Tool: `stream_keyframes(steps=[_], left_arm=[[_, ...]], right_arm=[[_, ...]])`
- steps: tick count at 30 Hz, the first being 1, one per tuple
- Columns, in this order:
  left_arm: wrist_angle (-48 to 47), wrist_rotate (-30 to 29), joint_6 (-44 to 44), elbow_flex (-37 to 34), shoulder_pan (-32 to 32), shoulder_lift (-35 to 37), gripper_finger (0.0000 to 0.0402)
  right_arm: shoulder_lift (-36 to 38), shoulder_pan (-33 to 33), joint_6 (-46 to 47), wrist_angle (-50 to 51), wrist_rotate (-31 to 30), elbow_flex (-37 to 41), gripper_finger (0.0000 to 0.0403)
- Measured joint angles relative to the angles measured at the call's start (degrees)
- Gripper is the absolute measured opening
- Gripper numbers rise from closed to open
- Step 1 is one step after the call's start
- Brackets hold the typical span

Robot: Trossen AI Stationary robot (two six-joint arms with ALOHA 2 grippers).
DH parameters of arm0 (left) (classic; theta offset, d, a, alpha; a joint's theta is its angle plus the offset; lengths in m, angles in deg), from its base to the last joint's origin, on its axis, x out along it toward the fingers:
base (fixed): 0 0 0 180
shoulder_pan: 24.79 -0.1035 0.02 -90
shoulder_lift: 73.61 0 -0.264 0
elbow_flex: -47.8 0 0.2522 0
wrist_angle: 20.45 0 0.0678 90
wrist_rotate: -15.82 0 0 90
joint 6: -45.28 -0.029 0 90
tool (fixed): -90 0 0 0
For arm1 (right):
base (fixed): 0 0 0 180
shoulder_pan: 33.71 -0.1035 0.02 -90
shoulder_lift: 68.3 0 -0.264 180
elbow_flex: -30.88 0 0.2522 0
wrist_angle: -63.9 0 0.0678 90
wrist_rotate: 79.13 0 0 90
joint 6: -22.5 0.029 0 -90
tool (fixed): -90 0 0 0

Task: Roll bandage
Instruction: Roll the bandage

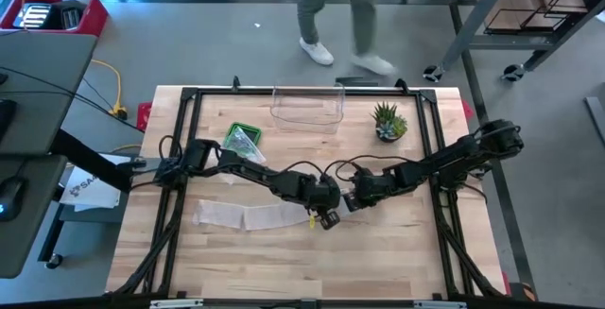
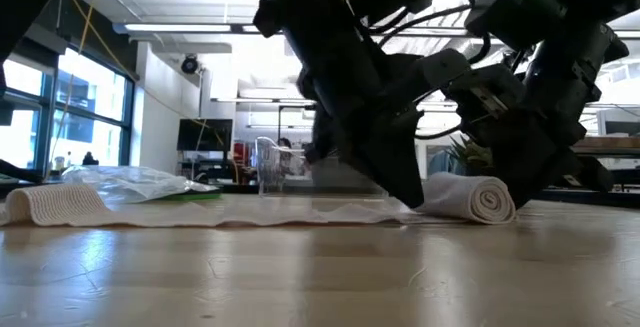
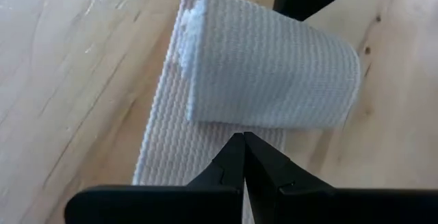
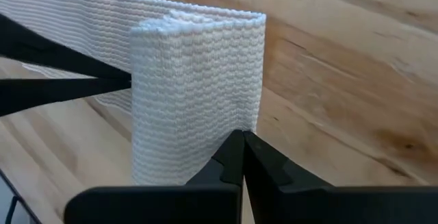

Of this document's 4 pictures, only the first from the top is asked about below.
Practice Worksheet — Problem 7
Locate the white elastic bandage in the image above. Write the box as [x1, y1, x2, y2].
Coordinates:
[191, 198, 354, 232]

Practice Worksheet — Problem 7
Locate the potted succulent plant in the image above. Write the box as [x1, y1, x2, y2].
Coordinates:
[371, 100, 409, 144]

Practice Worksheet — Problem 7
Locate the clear plastic bin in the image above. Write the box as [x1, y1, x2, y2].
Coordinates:
[269, 83, 346, 135]

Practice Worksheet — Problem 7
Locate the clear plastic bag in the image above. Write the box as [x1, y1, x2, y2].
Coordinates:
[219, 126, 267, 186]

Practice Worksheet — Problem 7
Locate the green container lid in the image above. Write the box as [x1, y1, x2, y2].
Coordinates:
[224, 121, 263, 148]

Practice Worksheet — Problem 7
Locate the grey metal cart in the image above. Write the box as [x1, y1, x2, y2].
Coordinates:
[422, 0, 605, 84]

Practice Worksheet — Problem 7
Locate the grey metal bar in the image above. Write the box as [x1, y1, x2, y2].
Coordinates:
[583, 95, 605, 147]

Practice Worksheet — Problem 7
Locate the white printed paper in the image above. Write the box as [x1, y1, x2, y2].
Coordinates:
[59, 152, 133, 213]

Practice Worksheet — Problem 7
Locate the black diagonal strut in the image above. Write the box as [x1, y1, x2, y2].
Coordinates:
[49, 128, 147, 195]

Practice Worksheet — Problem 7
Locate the black desk leg with caster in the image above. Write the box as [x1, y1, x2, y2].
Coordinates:
[37, 202, 67, 270]

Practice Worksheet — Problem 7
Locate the red plastic crate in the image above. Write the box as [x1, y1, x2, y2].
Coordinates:
[0, 0, 110, 39]

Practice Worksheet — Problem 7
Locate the grey desk top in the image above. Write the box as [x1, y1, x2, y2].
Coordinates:
[0, 154, 69, 280]
[0, 29, 99, 157]

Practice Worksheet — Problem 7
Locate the black computer mouse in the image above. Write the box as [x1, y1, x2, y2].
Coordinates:
[0, 175, 27, 223]

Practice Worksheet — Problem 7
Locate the black toaster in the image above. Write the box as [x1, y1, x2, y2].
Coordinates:
[49, 0, 89, 31]

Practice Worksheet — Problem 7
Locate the silver slotted appliance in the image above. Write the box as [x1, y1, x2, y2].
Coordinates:
[12, 2, 53, 30]

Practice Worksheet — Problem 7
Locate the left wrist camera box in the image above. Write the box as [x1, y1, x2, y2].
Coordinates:
[319, 209, 341, 231]

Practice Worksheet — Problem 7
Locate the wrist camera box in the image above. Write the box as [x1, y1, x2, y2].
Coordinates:
[319, 209, 341, 231]
[341, 189, 364, 214]

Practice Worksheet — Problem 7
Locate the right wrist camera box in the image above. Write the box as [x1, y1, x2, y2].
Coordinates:
[341, 189, 364, 214]

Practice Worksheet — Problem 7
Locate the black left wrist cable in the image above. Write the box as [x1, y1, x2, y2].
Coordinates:
[264, 160, 327, 182]

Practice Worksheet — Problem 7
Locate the silver metal bracket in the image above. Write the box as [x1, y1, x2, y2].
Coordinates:
[149, 298, 204, 309]
[413, 300, 467, 309]

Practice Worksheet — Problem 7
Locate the black left base cable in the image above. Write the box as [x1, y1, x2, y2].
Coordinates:
[158, 133, 183, 163]

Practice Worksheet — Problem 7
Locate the black wire rack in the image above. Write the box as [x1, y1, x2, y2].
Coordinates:
[482, 0, 605, 36]

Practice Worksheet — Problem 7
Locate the yellow floor cable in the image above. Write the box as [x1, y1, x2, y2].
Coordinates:
[89, 58, 143, 153]

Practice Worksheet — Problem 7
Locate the black desk cable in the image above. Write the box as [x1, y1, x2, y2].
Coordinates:
[0, 65, 146, 133]

